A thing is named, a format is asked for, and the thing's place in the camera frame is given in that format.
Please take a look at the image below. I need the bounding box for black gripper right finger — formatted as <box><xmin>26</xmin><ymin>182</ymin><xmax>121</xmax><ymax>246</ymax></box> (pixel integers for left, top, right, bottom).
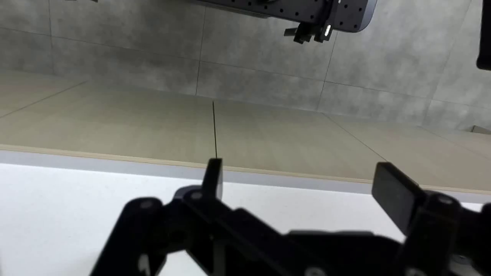
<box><xmin>371</xmin><ymin>163</ymin><xmax>491</xmax><ymax>276</ymax></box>

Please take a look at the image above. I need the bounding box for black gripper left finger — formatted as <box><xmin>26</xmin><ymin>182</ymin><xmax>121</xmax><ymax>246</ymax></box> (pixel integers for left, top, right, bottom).
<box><xmin>90</xmin><ymin>159</ymin><xmax>328</xmax><ymax>276</ymax></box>

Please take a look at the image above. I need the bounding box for black object at right edge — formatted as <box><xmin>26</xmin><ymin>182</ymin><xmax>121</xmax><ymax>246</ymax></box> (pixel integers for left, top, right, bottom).
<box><xmin>477</xmin><ymin>0</ymin><xmax>491</xmax><ymax>71</ymax></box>

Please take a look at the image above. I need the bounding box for dark perforated metal mount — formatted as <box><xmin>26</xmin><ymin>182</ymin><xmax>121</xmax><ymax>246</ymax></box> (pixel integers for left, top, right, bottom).
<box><xmin>199</xmin><ymin>0</ymin><xmax>377</xmax><ymax>45</ymax></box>

